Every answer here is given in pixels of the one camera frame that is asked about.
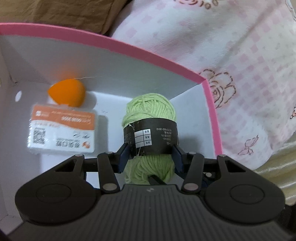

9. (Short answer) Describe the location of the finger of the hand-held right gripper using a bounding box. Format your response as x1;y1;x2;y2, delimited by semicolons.
148;175;167;186

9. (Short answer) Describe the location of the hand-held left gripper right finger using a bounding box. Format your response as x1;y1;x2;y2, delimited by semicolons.
172;145;246;192

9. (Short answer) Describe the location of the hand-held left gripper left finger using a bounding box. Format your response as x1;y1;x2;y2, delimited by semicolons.
54;143;133;193

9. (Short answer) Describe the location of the green yarn ball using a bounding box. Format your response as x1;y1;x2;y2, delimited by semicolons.
122;93;179;185

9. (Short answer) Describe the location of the clear floss box orange label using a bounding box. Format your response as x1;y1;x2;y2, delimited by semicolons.
27;103;108;155

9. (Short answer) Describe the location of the pink cardboard box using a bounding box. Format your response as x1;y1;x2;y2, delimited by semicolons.
0;23;223;234

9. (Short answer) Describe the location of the orange makeup sponge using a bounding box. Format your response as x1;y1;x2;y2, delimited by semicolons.
48;79;85;108

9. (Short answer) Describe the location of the beige satin sheet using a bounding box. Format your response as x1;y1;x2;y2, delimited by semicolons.
253;142;296;205

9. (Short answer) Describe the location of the pink checked pillow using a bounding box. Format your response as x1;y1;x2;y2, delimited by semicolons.
111;0;296;169

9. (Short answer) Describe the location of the brown pillow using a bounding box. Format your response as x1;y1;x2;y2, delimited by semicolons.
0;0;134;36

